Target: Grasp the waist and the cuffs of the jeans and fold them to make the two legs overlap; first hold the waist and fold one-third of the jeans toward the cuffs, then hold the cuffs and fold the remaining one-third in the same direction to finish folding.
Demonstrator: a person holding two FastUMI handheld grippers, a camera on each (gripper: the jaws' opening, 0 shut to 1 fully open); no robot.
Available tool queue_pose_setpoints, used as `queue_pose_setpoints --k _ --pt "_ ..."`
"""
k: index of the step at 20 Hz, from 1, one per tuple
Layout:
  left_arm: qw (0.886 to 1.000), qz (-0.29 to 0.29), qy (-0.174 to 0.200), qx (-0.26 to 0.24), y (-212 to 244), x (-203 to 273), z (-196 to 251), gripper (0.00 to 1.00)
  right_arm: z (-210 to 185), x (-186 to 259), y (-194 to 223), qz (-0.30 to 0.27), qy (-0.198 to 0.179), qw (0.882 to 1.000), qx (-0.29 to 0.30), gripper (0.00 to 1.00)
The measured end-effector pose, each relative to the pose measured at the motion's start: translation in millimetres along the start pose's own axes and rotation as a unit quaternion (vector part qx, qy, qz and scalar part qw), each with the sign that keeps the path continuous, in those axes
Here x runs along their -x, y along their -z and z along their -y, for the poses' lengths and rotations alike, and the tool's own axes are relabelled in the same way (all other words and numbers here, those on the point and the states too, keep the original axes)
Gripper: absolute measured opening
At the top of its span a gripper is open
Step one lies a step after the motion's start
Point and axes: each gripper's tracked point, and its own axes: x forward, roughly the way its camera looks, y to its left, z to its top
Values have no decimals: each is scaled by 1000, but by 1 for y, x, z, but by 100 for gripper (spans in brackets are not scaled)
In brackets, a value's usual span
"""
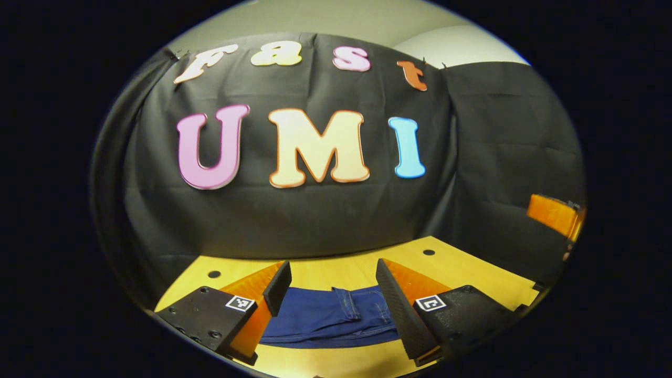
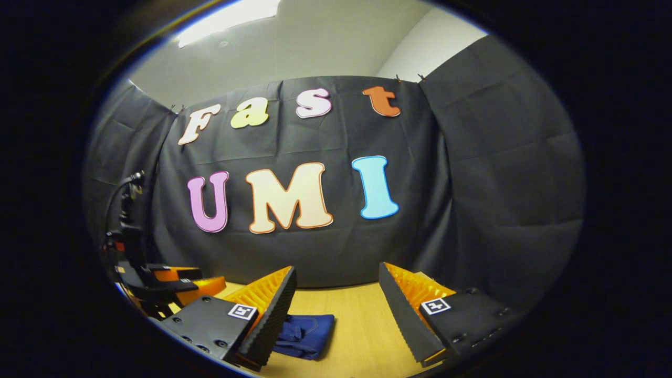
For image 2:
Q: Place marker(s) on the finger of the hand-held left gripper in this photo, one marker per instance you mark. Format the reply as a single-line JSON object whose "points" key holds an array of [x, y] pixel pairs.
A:
{"points": [[178, 273], [205, 287]]}

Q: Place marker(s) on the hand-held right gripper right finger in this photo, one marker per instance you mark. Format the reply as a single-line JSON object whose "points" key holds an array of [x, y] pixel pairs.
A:
{"points": [[404, 315]]}

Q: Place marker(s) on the blue denim jeans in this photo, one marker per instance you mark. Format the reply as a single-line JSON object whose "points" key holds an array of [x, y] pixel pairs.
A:
{"points": [[307, 336]]}

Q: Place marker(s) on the black backdrop cloth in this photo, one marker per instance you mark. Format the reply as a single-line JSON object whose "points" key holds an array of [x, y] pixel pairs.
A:
{"points": [[499, 184]]}

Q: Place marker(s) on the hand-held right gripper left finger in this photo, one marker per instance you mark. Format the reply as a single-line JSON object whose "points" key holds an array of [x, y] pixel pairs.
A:
{"points": [[273, 315]]}

